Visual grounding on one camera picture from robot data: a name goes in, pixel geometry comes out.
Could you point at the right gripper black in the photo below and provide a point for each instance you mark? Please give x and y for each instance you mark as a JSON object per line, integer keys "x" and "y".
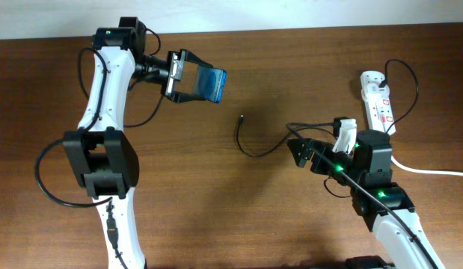
{"x": 307, "y": 156}

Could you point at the white power strip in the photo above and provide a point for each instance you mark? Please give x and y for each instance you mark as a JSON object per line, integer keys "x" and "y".
{"x": 379, "y": 111}

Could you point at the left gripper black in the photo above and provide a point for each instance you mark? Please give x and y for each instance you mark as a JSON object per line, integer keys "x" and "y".
{"x": 190, "y": 54}

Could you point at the white USB charger plug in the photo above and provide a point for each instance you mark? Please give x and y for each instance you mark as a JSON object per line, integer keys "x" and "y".
{"x": 373, "y": 91}

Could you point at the blue screen smartphone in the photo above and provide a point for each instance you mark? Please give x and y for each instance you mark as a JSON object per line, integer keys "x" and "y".
{"x": 209, "y": 83}

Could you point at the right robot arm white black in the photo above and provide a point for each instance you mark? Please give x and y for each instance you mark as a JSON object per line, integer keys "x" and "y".
{"x": 386, "y": 208}

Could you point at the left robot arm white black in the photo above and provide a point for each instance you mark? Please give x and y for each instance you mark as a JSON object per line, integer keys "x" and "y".
{"x": 101, "y": 157}

